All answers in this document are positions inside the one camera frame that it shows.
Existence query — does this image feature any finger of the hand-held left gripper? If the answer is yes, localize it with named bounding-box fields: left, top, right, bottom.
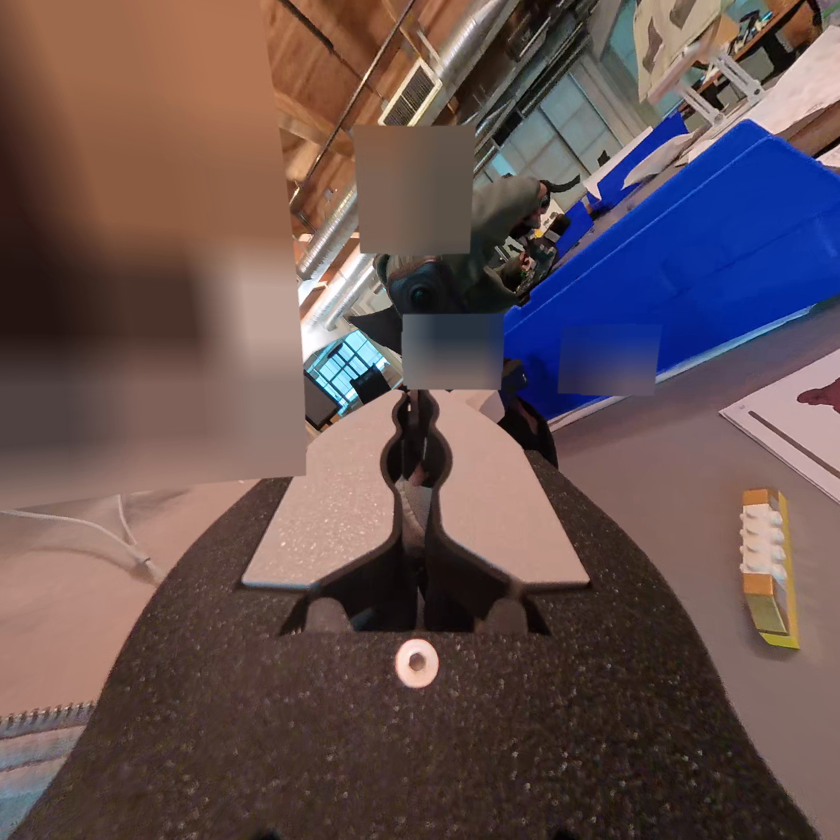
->
left=447, top=389, right=506, bottom=425

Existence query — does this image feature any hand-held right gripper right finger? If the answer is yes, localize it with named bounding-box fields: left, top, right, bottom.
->
left=423, top=392, right=593, bottom=613

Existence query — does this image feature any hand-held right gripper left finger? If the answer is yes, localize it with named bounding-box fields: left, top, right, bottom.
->
left=241, top=392, right=412, bottom=593

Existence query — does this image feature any white yellow brick strip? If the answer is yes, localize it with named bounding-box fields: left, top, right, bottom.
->
left=738, top=487, right=800, bottom=652

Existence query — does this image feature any factory style window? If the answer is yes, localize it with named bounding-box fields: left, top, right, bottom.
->
left=305, top=331, right=397, bottom=429

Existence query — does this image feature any blue plastic bin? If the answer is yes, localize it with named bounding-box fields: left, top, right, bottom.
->
left=502, top=121, right=840, bottom=424
left=575, top=105, right=693, bottom=220

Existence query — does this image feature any white instruction booklet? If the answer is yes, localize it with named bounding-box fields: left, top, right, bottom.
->
left=720, top=347, right=840, bottom=506

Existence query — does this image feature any white printed board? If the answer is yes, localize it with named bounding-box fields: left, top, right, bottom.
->
left=634, top=0, right=725, bottom=106

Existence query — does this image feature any metal ventilation duct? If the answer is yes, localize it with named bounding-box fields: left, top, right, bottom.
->
left=296, top=0, right=526, bottom=332

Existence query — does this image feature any white earphone cable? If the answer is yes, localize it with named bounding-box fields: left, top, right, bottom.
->
left=0, top=506, right=168, bottom=586

